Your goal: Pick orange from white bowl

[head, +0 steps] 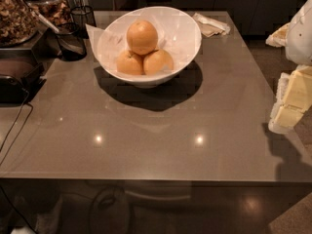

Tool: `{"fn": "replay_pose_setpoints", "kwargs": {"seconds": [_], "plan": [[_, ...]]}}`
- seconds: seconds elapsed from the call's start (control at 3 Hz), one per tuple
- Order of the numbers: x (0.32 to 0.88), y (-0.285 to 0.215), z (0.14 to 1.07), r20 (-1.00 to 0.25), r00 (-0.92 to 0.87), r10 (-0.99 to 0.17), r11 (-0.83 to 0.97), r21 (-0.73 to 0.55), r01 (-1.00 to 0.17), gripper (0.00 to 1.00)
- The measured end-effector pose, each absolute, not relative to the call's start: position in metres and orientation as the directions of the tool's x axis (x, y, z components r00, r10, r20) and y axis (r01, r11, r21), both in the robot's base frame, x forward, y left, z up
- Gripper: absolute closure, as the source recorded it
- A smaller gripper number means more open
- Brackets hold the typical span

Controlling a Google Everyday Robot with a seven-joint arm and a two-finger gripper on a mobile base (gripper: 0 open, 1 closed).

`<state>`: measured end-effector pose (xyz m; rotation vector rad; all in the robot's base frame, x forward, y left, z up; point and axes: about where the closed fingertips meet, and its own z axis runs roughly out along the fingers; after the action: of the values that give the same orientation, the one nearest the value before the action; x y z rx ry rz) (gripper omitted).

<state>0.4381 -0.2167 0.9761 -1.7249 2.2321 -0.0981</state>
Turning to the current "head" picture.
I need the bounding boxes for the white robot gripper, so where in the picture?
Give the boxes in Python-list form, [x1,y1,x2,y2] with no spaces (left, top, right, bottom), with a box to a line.
[265,0,312,135]

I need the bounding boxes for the orange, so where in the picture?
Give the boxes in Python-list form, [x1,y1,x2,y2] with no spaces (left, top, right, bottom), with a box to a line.
[143,49,174,75]
[126,20,158,55]
[116,50,143,75]

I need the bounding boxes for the white paper bowl liner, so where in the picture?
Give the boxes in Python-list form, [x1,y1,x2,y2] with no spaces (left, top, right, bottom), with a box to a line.
[85,8,196,78]

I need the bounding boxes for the white bowl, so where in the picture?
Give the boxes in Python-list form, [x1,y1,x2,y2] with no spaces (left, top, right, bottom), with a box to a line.
[92,6,203,89]

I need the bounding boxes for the folded paper napkins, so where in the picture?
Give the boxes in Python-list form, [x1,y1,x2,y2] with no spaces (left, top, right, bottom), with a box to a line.
[192,13,231,37]

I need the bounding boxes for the black appliance on left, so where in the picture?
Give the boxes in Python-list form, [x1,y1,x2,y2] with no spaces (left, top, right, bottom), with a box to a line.
[0,50,45,104]

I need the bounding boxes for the large glass snack jar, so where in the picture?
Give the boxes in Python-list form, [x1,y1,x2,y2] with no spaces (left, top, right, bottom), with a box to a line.
[0,0,37,48]

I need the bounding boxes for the black wire cup behind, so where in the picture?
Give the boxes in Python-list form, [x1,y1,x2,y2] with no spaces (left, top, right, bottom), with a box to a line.
[70,5,96,39]

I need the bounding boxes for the black power cable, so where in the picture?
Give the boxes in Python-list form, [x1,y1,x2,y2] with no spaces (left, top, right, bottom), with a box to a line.
[0,87,35,166]

